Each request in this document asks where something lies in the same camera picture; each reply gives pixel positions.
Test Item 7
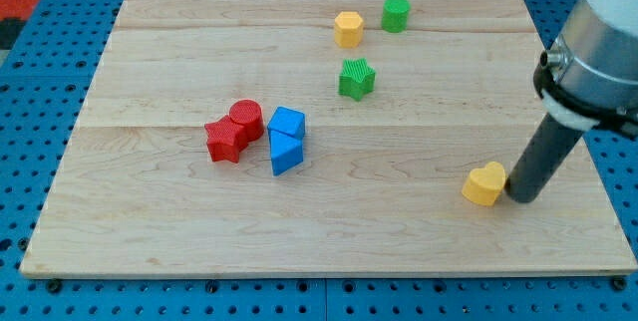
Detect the blue cube block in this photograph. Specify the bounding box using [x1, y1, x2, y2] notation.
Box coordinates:
[267, 106, 306, 140]

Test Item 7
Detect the blue triangle block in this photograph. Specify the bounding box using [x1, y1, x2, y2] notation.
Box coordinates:
[269, 131, 304, 176]

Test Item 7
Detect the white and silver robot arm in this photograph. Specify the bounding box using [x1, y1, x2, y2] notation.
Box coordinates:
[534, 0, 637, 139]

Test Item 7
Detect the yellow hexagon block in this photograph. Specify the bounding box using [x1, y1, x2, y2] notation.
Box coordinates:
[334, 11, 364, 48]

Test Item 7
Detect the yellow heart block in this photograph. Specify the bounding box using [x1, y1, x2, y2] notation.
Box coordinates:
[462, 161, 507, 206]

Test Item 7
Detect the green cylinder block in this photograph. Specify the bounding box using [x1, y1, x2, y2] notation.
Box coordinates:
[381, 0, 411, 33]

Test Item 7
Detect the red cylinder block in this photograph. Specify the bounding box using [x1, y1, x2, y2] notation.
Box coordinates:
[229, 99, 264, 142]

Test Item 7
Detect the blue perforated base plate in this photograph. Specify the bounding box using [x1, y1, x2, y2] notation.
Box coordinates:
[1, 0, 637, 320]

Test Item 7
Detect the wooden board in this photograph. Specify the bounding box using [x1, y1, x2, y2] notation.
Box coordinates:
[20, 0, 637, 279]

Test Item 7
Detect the green star block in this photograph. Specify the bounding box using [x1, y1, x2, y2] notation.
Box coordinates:
[338, 58, 376, 101]

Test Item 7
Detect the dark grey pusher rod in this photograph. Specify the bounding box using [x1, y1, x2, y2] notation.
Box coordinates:
[505, 114, 583, 203]

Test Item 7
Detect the red star block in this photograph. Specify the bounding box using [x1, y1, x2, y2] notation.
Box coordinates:
[204, 115, 248, 163]

